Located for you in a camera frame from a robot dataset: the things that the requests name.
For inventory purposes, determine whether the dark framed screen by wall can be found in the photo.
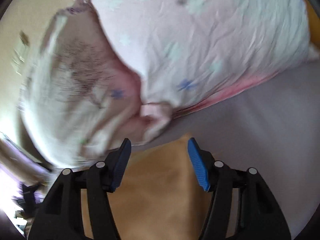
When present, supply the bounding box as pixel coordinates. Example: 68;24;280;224
1;132;50;181

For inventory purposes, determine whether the white tree print pillow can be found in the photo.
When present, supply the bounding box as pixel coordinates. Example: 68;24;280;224
21;0;172;168

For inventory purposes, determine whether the tan fleece garment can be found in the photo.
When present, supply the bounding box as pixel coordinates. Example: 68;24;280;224
80;132;213;240

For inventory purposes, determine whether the beige wall switch plate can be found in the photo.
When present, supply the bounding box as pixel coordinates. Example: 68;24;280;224
11;31;30;75

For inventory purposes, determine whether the pink floral pillow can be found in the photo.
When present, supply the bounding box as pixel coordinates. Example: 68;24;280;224
84;0;319;112

